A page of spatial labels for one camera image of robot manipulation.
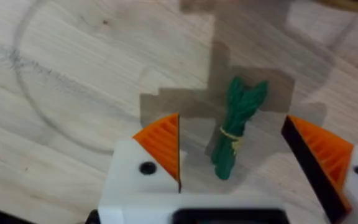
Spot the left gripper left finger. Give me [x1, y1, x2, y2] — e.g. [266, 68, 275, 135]
[99, 112, 183, 207]

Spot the brown round bucket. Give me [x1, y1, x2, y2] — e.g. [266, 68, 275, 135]
[314, 0, 358, 14]

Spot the green toy vegetable bundle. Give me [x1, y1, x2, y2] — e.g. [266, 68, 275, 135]
[210, 76, 270, 182]

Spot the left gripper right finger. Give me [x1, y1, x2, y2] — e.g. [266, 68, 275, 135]
[280, 114, 358, 224]

